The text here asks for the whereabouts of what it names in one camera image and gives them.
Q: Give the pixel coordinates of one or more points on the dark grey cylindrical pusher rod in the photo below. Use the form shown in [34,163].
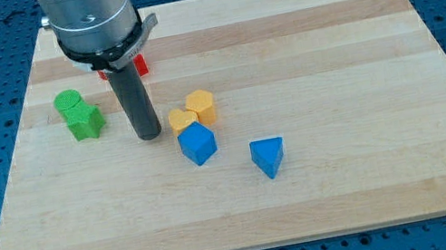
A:
[130,92]

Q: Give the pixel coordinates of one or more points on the black clamp with grey bracket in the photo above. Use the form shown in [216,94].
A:
[93,49]

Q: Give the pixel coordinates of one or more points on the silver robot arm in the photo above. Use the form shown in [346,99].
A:
[63,16]

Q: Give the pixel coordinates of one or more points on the blue cube block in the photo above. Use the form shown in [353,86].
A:
[197,143]

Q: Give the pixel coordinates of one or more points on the blue triangle block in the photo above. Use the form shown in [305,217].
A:
[267,154]

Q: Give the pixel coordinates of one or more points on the red block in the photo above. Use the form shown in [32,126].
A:
[139,63]

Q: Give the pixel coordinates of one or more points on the green star block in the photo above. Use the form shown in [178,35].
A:
[84,121]

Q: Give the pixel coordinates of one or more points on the green cylinder block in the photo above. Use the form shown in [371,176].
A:
[65,101]

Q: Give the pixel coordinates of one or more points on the yellow heart block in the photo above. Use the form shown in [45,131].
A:
[179,120]

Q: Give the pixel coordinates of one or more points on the yellow hexagon block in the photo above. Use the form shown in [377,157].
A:
[202,103]

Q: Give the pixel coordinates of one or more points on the wooden board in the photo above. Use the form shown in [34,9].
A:
[355,88]

